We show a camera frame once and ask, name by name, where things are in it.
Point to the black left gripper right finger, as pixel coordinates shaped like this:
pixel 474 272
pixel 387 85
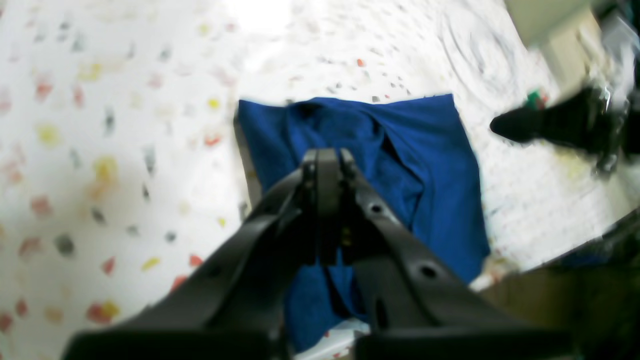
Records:
pixel 417 308

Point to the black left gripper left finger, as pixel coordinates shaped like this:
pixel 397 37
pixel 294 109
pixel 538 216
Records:
pixel 231 307

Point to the dark blue t-shirt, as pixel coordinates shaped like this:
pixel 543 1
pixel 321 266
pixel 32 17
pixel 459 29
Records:
pixel 425 175

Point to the terrazzo patterned tablecloth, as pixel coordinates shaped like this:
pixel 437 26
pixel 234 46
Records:
pixel 120 170

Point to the green object at table edge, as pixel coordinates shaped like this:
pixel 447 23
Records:
pixel 537 99

